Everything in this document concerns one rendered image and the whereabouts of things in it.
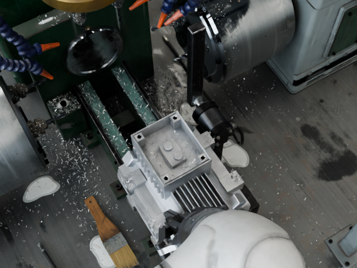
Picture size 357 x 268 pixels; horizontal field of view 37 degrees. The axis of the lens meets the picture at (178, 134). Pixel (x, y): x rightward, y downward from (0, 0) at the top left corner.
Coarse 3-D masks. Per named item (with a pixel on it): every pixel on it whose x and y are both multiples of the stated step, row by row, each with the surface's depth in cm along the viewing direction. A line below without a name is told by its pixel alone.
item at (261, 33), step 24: (216, 0) 109; (240, 0) 110; (264, 0) 111; (288, 0) 114; (192, 24) 117; (216, 24) 109; (240, 24) 110; (264, 24) 112; (288, 24) 117; (216, 48) 112; (240, 48) 112; (264, 48) 116; (216, 72) 119; (240, 72) 120
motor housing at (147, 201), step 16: (144, 176) 101; (208, 176) 99; (224, 176) 101; (144, 192) 100; (176, 192) 96; (192, 192) 97; (208, 192) 97; (224, 192) 99; (240, 192) 101; (144, 208) 100; (160, 208) 98; (176, 208) 96; (240, 208) 99
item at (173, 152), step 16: (176, 112) 99; (144, 128) 97; (160, 128) 100; (176, 128) 100; (144, 144) 98; (160, 144) 99; (176, 144) 98; (192, 144) 99; (144, 160) 96; (160, 160) 97; (176, 160) 96; (192, 160) 97; (208, 160) 94; (160, 176) 96; (176, 176) 96; (192, 176) 95; (160, 192) 96
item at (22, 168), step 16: (0, 80) 101; (0, 96) 99; (16, 96) 110; (0, 112) 98; (16, 112) 99; (0, 128) 98; (16, 128) 99; (32, 128) 105; (0, 144) 98; (16, 144) 99; (32, 144) 101; (0, 160) 99; (16, 160) 101; (32, 160) 102; (0, 176) 101; (16, 176) 103; (32, 176) 107; (0, 192) 105
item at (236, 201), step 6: (192, 126) 105; (132, 150) 102; (126, 156) 101; (132, 156) 100; (126, 162) 101; (132, 162) 101; (228, 198) 97; (234, 198) 96; (240, 198) 97; (234, 204) 96; (240, 204) 96
